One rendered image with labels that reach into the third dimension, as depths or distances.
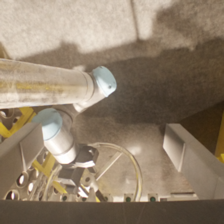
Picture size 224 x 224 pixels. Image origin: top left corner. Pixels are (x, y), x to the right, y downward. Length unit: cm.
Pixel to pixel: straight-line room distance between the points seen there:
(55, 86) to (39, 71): 4
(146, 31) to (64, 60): 63
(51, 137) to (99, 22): 90
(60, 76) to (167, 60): 101
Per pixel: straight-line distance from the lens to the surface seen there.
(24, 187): 289
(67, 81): 33
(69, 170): 52
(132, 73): 127
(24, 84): 27
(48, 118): 41
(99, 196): 73
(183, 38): 122
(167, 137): 17
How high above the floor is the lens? 113
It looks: 49 degrees down
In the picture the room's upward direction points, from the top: 170 degrees counter-clockwise
